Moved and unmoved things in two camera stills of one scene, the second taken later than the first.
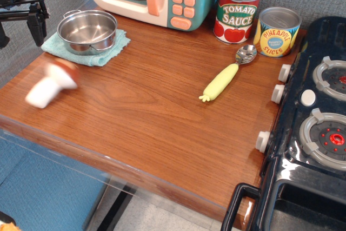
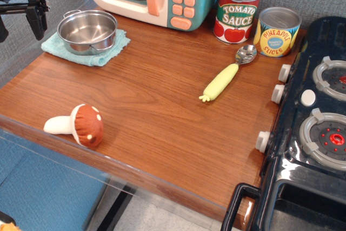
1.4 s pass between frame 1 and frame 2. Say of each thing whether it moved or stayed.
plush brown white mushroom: moved
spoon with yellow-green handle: stayed
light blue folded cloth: stayed
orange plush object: stayed
